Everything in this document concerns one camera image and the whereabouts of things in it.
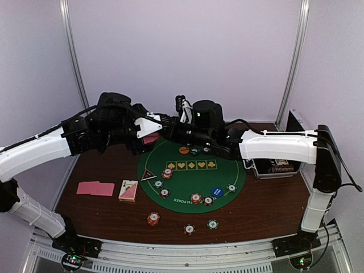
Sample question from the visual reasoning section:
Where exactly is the aluminium poker case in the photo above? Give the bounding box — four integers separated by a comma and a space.
243, 109, 309, 179

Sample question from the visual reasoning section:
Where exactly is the red backed card deck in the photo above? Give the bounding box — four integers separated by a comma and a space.
143, 135, 159, 144

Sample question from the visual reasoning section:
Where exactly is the red orange chip stack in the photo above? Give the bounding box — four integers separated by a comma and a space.
147, 212, 160, 226

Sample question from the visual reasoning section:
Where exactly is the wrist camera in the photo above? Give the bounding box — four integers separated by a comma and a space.
175, 95, 193, 124
134, 112, 163, 139

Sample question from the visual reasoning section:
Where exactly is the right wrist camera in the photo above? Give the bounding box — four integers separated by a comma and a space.
175, 95, 193, 124

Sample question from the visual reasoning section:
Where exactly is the red 5 chip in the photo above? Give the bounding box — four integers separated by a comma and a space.
162, 168, 173, 179
191, 193, 202, 204

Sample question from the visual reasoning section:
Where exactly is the orange big blind button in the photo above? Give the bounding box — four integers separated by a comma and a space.
179, 146, 190, 155

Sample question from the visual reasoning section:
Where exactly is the card deck box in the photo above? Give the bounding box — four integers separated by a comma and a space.
118, 180, 139, 202

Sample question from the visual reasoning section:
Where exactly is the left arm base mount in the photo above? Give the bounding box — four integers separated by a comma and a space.
52, 237, 102, 272

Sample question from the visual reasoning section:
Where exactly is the green round poker mat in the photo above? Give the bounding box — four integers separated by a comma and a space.
138, 139, 246, 214

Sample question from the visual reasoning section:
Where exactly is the black triangular all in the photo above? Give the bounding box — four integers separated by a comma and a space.
140, 169, 157, 181

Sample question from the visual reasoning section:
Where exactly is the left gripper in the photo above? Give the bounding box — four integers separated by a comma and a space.
100, 103, 155, 155

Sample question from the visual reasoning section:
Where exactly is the aluminium front rail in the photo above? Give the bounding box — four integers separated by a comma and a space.
20, 224, 354, 272

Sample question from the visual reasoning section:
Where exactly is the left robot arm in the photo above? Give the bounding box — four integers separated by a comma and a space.
1, 93, 167, 253

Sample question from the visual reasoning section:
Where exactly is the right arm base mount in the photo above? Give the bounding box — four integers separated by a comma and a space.
272, 235, 321, 270

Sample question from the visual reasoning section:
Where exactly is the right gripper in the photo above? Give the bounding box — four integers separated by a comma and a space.
160, 116, 214, 149

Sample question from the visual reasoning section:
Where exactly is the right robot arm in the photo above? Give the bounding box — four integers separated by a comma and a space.
162, 96, 341, 251

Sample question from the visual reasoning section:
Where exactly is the dealt red card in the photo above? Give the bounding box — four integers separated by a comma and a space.
76, 181, 100, 195
90, 183, 115, 197

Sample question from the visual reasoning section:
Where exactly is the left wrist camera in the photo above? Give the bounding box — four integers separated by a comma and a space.
134, 112, 163, 139

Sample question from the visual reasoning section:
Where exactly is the blue small blind button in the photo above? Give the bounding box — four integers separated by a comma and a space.
210, 187, 224, 198

